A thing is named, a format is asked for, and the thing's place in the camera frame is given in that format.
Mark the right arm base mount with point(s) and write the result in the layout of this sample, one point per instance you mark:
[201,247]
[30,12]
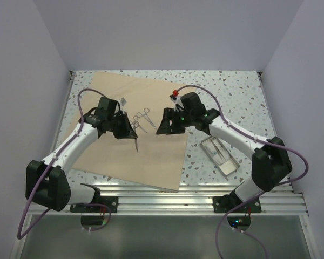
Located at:
[223,204]

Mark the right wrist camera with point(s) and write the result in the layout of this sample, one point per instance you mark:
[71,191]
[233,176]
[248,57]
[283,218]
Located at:
[175,97]

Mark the beige cloth mat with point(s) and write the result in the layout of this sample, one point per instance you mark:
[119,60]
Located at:
[160,158]

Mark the aluminium rail frame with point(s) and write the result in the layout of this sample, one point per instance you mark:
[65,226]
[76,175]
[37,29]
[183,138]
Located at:
[241,96]

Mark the steel tweezers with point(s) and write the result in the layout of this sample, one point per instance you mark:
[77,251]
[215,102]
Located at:
[222,154]

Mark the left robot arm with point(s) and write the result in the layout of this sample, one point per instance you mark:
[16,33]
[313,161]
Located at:
[46,180]

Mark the steel forceps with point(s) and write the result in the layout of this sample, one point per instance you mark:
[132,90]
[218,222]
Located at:
[144,114]
[140,125]

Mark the metal instrument tray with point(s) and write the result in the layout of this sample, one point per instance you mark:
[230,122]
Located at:
[208,148]

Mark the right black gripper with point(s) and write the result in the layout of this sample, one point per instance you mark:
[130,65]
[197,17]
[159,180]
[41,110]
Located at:
[165,128]

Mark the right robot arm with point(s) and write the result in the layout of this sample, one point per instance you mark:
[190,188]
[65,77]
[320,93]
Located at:
[270,162]

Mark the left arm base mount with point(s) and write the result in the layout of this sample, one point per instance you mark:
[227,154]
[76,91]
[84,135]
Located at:
[102,204]

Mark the steel scissors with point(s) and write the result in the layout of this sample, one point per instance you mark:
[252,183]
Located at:
[136,145]

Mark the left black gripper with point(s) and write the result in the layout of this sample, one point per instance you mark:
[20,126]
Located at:
[127,131]

